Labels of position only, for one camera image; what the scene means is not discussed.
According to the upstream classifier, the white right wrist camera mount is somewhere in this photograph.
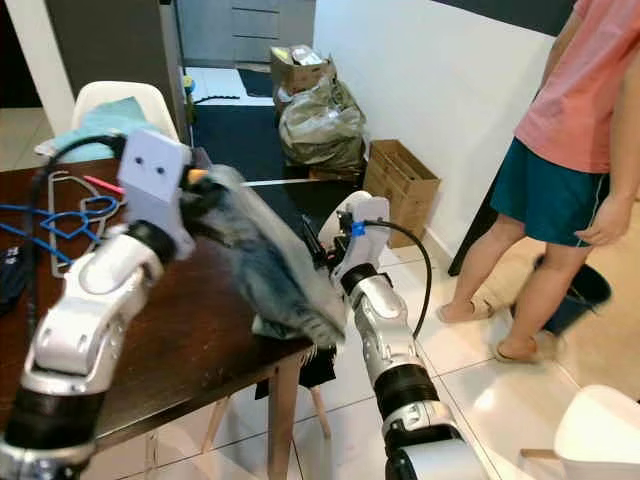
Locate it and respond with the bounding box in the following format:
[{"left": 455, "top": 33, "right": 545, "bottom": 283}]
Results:
[{"left": 325, "top": 192, "right": 391, "bottom": 281}]

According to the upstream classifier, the dark round bin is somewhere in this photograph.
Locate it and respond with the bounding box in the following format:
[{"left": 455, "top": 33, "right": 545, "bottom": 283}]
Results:
[{"left": 510, "top": 262, "right": 611, "bottom": 336}]

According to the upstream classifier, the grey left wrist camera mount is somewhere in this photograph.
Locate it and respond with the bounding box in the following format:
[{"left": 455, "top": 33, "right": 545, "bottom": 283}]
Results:
[{"left": 117, "top": 128, "right": 196, "bottom": 261}]

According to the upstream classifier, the blue plastic hanger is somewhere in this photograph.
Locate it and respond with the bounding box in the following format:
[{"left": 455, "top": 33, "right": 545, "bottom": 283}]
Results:
[{"left": 0, "top": 195, "right": 121, "bottom": 266}]

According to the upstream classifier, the dark grey cabinet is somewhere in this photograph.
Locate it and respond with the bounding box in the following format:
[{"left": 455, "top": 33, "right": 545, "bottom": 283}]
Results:
[{"left": 45, "top": 0, "right": 189, "bottom": 111}]

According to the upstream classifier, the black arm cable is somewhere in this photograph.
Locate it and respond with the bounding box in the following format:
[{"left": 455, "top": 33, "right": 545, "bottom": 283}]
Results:
[
  {"left": 25, "top": 132, "right": 129, "bottom": 346},
  {"left": 380, "top": 218, "right": 433, "bottom": 341}
]

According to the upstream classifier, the dark wooden table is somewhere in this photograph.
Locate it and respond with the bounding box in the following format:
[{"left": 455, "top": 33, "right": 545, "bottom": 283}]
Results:
[{"left": 0, "top": 160, "right": 346, "bottom": 480}]

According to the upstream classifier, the small filled cardboard box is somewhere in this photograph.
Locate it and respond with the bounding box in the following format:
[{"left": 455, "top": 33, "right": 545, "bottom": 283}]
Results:
[{"left": 268, "top": 45, "right": 336, "bottom": 96}]

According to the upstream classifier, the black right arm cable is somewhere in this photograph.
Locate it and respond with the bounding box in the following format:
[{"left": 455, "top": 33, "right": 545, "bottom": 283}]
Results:
[{"left": 380, "top": 218, "right": 433, "bottom": 341}]

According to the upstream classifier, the faded blue denim garment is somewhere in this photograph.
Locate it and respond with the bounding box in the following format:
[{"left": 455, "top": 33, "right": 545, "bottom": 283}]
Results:
[{"left": 190, "top": 165, "right": 346, "bottom": 349}]

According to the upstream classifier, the empty brown cardboard box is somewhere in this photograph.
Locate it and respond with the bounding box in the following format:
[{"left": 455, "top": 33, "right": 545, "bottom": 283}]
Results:
[{"left": 363, "top": 140, "right": 443, "bottom": 223}]

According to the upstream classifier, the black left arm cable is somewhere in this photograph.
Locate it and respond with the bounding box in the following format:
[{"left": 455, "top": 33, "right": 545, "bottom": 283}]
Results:
[{"left": 25, "top": 132, "right": 129, "bottom": 346}]

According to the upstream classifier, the grey green plastic bag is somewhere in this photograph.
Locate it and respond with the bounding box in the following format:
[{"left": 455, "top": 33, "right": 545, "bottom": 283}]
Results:
[{"left": 278, "top": 75, "right": 369, "bottom": 173}]

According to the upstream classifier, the teal cloth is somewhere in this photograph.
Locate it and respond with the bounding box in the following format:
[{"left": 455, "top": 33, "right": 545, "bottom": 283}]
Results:
[{"left": 50, "top": 97, "right": 151, "bottom": 156}]

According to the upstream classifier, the grey white hanger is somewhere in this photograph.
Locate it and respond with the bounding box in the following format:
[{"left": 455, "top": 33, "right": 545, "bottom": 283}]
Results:
[{"left": 45, "top": 170, "right": 101, "bottom": 279}]

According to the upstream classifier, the thin red stick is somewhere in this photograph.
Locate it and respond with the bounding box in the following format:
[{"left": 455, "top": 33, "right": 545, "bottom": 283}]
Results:
[{"left": 82, "top": 175, "right": 126, "bottom": 196}]

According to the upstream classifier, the person in pink shirt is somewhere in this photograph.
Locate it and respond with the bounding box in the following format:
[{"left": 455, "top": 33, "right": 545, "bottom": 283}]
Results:
[{"left": 438, "top": 0, "right": 640, "bottom": 366}]

